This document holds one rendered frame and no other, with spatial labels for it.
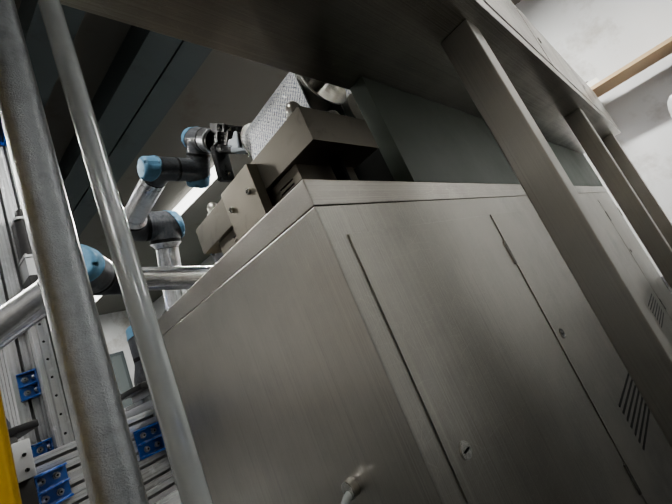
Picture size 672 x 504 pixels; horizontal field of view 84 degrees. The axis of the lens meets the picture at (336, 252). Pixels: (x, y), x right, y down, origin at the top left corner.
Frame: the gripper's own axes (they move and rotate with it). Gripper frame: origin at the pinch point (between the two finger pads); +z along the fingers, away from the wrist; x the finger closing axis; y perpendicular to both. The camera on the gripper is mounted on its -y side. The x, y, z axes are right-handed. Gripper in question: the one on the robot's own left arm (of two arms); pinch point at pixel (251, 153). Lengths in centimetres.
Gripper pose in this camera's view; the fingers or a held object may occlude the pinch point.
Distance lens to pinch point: 109.5
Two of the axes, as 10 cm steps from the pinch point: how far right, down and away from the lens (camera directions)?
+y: 1.0, -9.6, -2.6
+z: 7.3, 2.5, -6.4
